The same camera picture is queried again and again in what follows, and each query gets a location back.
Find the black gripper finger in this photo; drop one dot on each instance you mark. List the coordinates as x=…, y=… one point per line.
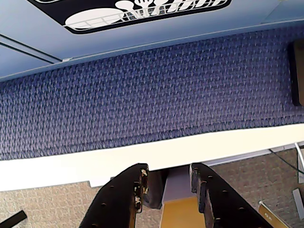
x=118, y=194
x=223, y=204

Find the blue door with dish sticker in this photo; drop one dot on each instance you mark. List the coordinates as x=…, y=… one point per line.
x=171, y=31

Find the yellow block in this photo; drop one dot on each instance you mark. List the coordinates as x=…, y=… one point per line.
x=179, y=209

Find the blue woven mat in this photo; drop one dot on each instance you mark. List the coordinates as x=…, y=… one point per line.
x=147, y=102

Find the black bar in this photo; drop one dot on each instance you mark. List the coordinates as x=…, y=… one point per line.
x=12, y=218

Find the dark flat base board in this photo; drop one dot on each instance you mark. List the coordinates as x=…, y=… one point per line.
x=298, y=71

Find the white and yellow metal bracket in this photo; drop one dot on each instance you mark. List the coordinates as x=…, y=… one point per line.
x=273, y=216

